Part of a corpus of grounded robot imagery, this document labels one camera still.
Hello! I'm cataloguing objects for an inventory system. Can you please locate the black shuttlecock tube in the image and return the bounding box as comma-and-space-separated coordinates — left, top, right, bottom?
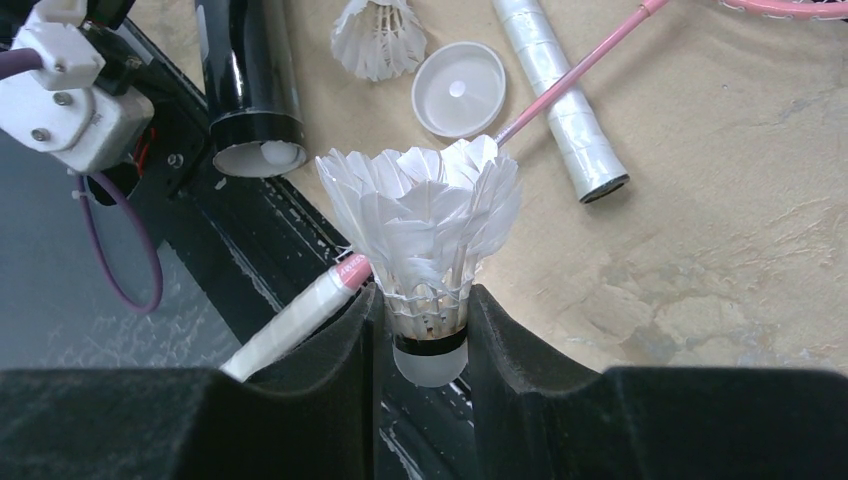
195, 0, 307, 178

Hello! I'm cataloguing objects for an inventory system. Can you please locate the clear plastic tube lid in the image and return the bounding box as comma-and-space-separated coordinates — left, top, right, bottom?
411, 41, 507, 139

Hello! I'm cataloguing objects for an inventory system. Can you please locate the pink white badminton racket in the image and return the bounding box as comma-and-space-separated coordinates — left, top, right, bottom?
220, 1, 847, 382

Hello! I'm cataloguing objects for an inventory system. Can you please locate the white shuttlecock inside tube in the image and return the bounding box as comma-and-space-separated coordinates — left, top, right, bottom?
260, 141, 303, 168

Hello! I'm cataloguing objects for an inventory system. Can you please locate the white shuttlecock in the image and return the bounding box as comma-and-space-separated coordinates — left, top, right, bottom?
260, 141, 303, 168
316, 135, 522, 388
330, 0, 427, 82

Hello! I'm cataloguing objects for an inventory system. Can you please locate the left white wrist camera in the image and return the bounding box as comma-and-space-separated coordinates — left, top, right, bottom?
1, 1, 154, 174

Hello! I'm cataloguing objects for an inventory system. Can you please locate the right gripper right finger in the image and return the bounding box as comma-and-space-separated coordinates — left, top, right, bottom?
468, 285, 847, 479

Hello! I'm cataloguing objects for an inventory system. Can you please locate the white shuttlecock beside lid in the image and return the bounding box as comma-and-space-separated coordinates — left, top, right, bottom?
330, 0, 427, 82

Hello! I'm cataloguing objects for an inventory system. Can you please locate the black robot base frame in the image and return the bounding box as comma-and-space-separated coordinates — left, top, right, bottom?
120, 21, 479, 479

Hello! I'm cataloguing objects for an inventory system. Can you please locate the pink badminton racket left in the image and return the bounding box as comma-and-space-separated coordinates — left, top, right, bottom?
491, 0, 631, 205

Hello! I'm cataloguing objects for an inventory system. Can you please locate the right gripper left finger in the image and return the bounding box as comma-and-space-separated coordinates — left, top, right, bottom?
1, 287, 384, 479

